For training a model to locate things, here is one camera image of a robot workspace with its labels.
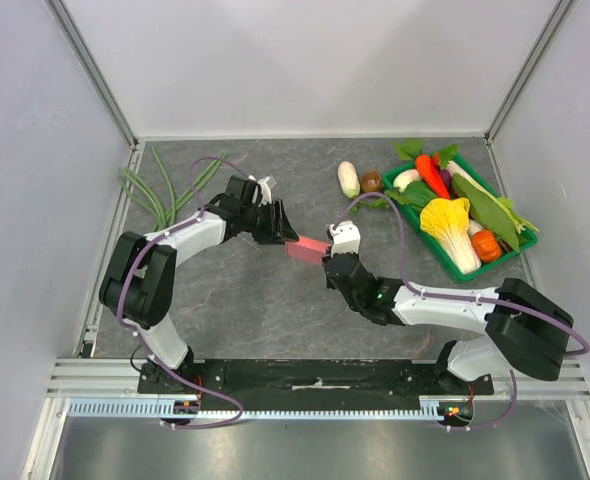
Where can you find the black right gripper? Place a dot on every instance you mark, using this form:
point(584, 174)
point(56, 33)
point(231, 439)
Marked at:
point(339, 265)

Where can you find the yellow cabbage toy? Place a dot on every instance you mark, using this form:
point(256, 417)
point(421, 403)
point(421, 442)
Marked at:
point(447, 221)

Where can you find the orange carrot toy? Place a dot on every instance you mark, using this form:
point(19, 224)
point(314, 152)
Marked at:
point(430, 175)

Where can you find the green leafy vegetable toy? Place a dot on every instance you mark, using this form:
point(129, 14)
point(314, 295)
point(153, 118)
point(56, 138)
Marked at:
point(415, 195)

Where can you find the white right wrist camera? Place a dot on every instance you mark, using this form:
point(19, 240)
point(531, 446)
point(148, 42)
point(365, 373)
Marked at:
point(345, 238)

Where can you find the orange pumpkin toy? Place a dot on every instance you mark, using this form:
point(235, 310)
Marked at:
point(486, 246)

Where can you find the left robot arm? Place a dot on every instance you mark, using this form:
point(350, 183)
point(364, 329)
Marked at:
point(138, 284)

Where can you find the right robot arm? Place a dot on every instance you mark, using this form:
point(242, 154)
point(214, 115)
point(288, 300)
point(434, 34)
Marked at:
point(516, 326)

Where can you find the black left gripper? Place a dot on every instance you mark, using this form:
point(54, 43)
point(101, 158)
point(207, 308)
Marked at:
point(278, 230)

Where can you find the pink express box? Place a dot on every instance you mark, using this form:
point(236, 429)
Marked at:
point(307, 249)

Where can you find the white radish toy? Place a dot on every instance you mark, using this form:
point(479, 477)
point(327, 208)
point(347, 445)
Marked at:
point(349, 180)

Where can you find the white turnip toy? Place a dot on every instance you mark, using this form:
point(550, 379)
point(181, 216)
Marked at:
point(405, 178)

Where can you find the brown mushroom toy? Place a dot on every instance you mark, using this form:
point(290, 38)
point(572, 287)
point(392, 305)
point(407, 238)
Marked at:
point(371, 181)

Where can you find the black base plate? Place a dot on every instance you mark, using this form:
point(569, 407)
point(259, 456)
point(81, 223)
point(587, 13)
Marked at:
point(235, 376)

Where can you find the green long beans bundle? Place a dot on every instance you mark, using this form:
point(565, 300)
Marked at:
point(141, 193)

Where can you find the green corn toy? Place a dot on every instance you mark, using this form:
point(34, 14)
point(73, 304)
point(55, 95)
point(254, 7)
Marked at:
point(495, 214)

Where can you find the white cable duct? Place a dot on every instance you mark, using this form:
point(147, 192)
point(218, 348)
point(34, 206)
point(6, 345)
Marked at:
point(175, 410)

